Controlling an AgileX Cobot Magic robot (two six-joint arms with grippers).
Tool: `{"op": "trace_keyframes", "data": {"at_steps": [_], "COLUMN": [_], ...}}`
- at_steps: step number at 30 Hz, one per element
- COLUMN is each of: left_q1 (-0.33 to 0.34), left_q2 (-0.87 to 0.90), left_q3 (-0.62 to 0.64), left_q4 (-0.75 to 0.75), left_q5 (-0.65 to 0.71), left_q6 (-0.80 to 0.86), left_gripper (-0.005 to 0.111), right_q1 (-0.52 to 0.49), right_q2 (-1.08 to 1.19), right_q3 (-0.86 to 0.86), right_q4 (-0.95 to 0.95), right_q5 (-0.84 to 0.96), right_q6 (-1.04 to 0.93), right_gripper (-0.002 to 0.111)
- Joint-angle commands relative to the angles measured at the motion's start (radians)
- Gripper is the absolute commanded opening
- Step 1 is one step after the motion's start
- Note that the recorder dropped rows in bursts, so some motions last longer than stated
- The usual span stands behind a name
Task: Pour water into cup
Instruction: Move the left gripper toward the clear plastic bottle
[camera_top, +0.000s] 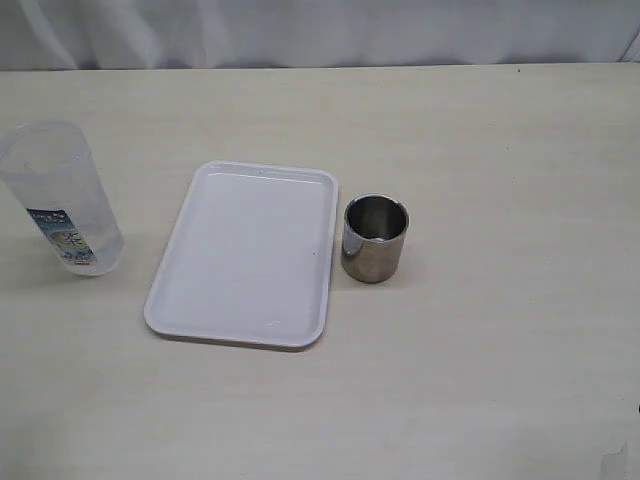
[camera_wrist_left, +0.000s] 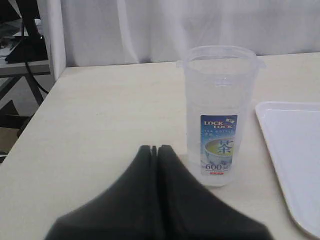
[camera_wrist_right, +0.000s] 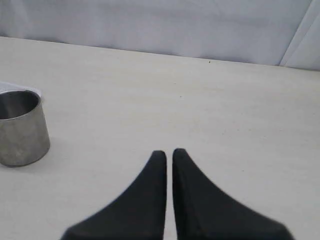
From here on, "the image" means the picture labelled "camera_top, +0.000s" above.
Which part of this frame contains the stainless steel cup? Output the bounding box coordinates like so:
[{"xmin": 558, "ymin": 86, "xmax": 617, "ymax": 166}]
[{"xmin": 341, "ymin": 194, "xmax": 409, "ymax": 284}]

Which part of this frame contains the clear plastic water pitcher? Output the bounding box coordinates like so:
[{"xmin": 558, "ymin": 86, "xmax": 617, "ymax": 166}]
[{"xmin": 1, "ymin": 121, "xmax": 124, "ymax": 276}]

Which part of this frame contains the white rectangular plastic tray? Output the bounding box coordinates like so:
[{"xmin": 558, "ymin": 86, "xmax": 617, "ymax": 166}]
[{"xmin": 144, "ymin": 161, "xmax": 339, "ymax": 350}]

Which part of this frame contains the white backdrop curtain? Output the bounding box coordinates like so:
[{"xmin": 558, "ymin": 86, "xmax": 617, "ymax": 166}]
[{"xmin": 1, "ymin": 1, "xmax": 639, "ymax": 71}]

